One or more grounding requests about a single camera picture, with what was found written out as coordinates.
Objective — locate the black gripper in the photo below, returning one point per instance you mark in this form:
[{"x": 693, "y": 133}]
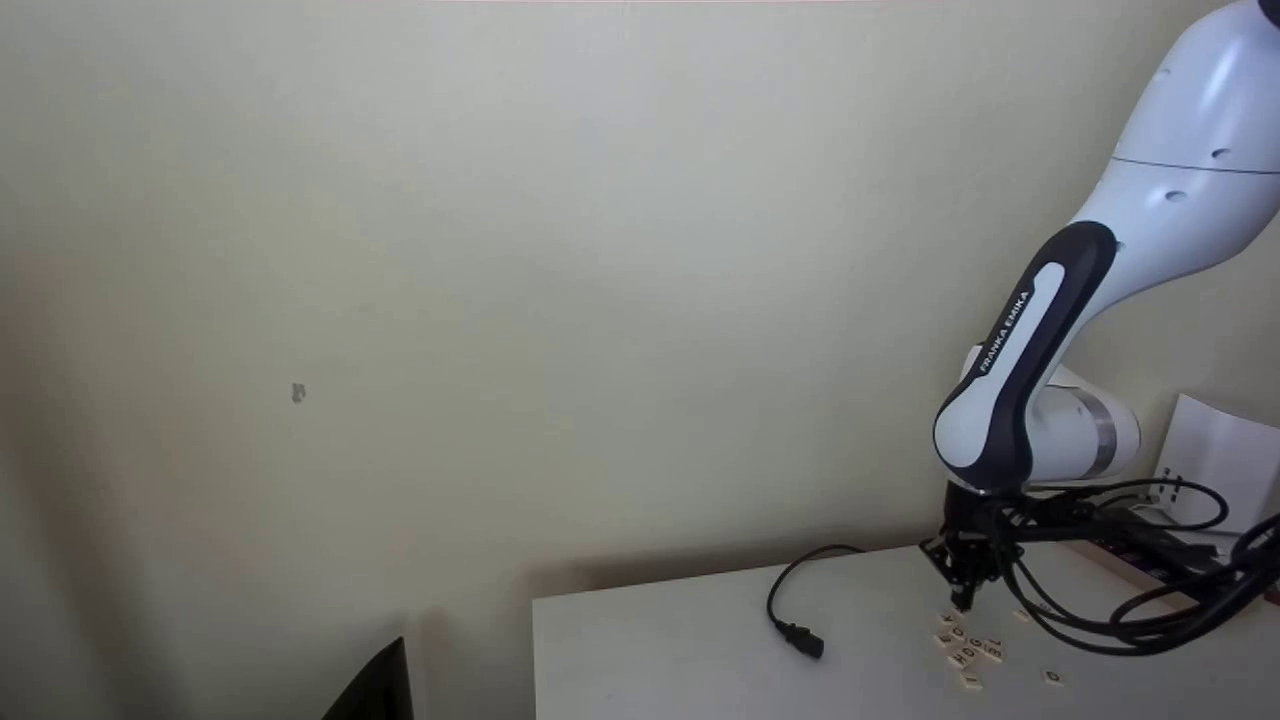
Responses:
[{"x": 975, "y": 546}]

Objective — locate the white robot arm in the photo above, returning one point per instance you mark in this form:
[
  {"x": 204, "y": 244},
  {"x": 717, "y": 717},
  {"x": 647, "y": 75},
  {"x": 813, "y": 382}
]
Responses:
[{"x": 1191, "y": 183}]

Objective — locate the cream letter tile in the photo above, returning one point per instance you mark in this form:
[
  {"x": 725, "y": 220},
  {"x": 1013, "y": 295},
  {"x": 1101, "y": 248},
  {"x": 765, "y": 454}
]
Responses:
[
  {"x": 992, "y": 649},
  {"x": 969, "y": 681}
]

